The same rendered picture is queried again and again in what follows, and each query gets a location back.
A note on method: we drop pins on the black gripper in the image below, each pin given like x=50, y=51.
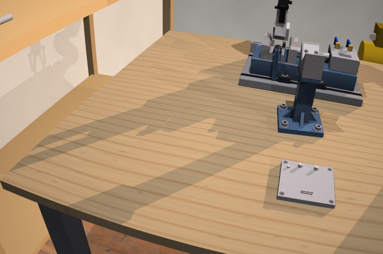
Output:
x=282, y=17

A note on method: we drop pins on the dark grey metal block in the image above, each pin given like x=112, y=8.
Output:
x=281, y=37

